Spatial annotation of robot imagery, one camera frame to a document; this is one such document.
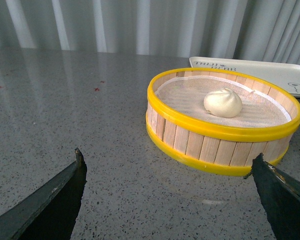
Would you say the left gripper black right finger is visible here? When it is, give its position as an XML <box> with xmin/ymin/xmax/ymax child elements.
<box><xmin>244</xmin><ymin>153</ymin><xmax>300</xmax><ymax>240</ymax></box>

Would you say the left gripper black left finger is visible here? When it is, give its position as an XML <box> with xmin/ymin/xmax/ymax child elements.
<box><xmin>0</xmin><ymin>148</ymin><xmax>87</xmax><ymax>240</ymax></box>

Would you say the white steamed bun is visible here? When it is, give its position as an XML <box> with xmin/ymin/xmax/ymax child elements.
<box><xmin>203</xmin><ymin>88</ymin><xmax>243</xmax><ymax>118</ymax></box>

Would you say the white rectangular tray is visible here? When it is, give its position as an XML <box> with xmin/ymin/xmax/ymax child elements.
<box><xmin>189</xmin><ymin>56</ymin><xmax>300</xmax><ymax>98</ymax></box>

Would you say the yellow-rimmed bamboo steamer basket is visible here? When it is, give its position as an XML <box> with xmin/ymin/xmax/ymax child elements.
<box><xmin>146</xmin><ymin>68</ymin><xmax>300</xmax><ymax>176</ymax></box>

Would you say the white mesh steamer liner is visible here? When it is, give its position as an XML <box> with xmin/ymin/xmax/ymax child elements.
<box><xmin>155</xmin><ymin>75</ymin><xmax>292</xmax><ymax>128</ymax></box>

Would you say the grey pleated curtain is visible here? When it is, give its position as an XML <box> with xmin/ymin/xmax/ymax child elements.
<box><xmin>0</xmin><ymin>0</ymin><xmax>300</xmax><ymax>65</ymax></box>

